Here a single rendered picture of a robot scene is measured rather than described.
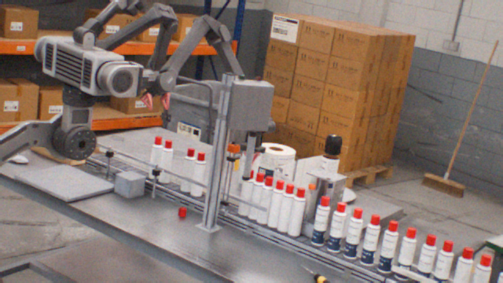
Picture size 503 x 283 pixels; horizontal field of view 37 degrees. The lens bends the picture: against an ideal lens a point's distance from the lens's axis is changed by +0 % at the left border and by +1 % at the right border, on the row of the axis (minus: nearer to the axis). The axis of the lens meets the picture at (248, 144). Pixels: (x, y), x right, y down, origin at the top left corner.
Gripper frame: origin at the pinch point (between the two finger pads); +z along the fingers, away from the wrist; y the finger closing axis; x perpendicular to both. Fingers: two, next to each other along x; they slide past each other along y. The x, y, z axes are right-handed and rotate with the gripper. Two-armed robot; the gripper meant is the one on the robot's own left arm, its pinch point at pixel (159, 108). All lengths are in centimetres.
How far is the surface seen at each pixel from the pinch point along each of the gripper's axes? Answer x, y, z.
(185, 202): -12, -12, 52
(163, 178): -1.8, -11.7, 36.0
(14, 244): 162, -8, 19
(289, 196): -62, 0, 68
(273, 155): -22, 43, 37
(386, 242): -94, 8, 99
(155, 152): -3.9, -13.3, 23.7
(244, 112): -68, -15, 32
